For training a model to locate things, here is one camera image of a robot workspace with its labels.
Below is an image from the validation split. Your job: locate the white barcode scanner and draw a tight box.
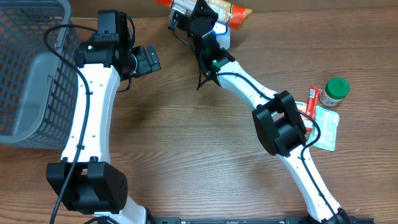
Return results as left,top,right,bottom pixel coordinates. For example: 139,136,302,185
213,22,231,50

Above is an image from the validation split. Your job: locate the orange tissue packet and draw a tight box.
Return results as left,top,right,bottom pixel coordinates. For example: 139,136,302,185
295,101,307,113

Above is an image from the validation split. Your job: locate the red snack package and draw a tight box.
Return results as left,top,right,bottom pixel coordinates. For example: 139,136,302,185
155,0,252,29

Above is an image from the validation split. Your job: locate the grey plastic mesh basket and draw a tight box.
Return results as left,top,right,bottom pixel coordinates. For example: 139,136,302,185
1,1,80,149

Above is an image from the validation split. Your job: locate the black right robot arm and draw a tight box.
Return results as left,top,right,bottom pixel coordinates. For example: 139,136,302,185
170,1,350,223

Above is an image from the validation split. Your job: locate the green lidded jar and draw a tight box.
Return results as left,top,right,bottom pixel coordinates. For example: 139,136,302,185
319,77,350,106

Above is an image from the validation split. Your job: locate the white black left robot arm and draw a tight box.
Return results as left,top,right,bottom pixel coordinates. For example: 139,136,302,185
46,10,161,224

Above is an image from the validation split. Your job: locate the thin red snack stick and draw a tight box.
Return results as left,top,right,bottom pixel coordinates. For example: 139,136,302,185
303,86,321,132

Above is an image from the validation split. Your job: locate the teal snack pouch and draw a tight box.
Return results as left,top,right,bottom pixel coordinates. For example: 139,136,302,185
313,106,340,152

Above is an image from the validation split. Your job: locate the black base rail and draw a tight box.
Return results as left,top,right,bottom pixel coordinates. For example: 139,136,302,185
149,215,376,224

